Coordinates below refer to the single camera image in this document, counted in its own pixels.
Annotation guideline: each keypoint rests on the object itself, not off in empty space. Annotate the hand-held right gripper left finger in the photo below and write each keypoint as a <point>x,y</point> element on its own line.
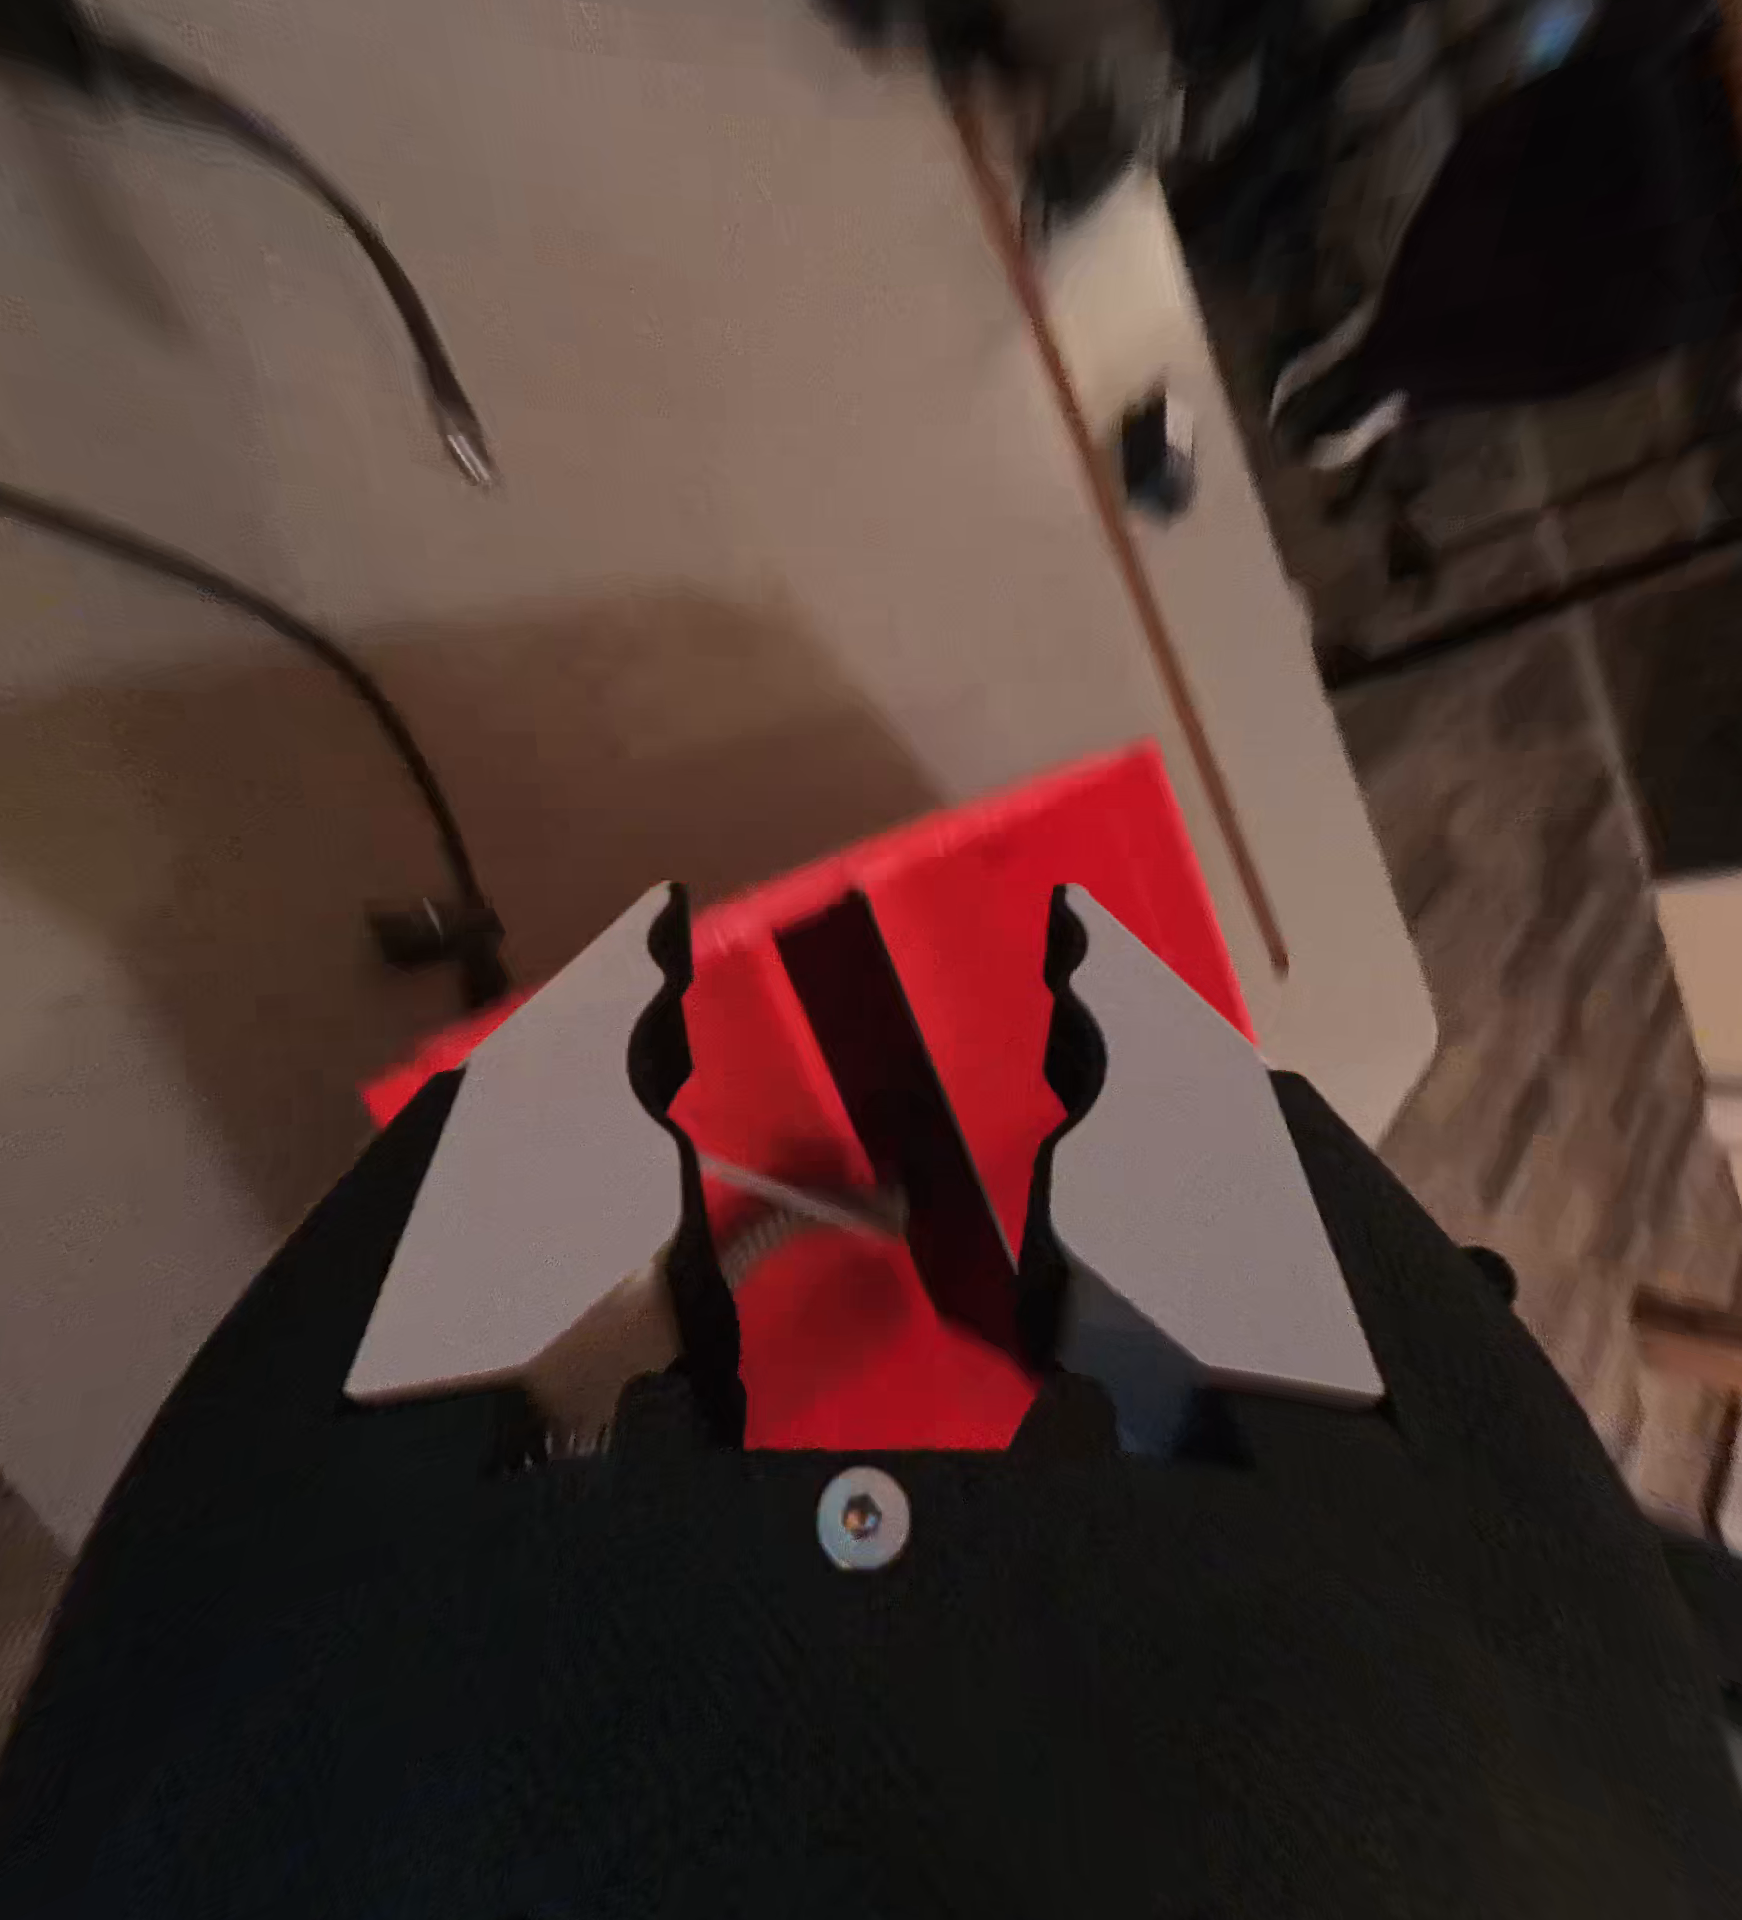
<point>510,1199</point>

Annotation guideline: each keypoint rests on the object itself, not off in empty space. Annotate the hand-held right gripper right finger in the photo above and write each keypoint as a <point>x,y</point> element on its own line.
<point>1201,1199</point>

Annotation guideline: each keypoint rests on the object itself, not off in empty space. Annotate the red plastic bin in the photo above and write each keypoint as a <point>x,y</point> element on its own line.
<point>992,899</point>

